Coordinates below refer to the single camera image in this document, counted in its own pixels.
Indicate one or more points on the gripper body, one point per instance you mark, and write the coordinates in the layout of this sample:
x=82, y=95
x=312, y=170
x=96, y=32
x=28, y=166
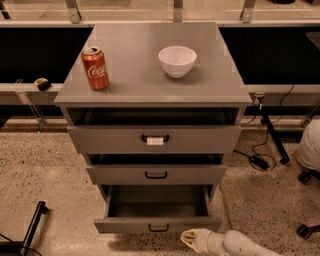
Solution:
x=207, y=238

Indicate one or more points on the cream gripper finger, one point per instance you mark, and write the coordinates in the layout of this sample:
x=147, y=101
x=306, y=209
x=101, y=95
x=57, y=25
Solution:
x=189, y=237

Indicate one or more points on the grey bottom drawer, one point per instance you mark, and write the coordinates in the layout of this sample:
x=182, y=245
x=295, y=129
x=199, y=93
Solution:
x=156, y=208

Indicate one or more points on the grey drawer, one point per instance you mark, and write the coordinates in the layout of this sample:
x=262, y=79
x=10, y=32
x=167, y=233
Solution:
x=154, y=139
x=156, y=174
x=156, y=208

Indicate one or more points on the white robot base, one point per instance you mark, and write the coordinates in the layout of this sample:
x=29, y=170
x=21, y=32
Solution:
x=308, y=153

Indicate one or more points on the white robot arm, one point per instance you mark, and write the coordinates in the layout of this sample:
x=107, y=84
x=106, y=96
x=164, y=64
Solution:
x=231, y=243

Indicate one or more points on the grey middle drawer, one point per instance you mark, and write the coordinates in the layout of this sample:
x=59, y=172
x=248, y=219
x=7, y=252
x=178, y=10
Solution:
x=156, y=174

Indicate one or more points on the grey top drawer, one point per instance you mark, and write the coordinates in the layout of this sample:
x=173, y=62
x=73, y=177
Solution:
x=154, y=139

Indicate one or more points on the grey drawer cabinet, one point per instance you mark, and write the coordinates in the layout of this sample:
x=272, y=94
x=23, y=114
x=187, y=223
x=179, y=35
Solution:
x=142, y=94

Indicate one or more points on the black caster wheel lower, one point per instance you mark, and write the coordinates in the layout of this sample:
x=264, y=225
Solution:
x=305, y=232

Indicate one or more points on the black caster wheel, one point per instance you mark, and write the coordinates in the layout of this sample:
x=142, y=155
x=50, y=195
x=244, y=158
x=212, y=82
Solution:
x=305, y=232
x=306, y=175

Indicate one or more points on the black stand leg right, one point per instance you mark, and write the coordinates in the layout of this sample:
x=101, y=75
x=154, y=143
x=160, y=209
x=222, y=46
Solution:
x=283, y=154

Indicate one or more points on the black stand leg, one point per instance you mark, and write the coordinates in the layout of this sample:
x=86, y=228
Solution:
x=41, y=209
x=283, y=154

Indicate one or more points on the black caster wheel upper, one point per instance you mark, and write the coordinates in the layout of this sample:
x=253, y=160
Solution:
x=306, y=175

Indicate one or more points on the black stand leg left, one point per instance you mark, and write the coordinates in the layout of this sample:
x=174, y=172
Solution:
x=41, y=209

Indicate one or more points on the white ceramic bowl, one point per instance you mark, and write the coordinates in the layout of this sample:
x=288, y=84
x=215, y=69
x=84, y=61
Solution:
x=177, y=61

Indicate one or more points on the red Coca-Cola can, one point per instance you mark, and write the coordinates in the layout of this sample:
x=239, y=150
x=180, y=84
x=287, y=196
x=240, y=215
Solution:
x=95, y=68

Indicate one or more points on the small black yellow device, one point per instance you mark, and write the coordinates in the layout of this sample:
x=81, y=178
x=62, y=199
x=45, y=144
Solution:
x=42, y=84

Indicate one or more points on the black power adapter with cable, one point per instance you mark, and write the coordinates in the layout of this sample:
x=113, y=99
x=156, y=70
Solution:
x=256, y=160

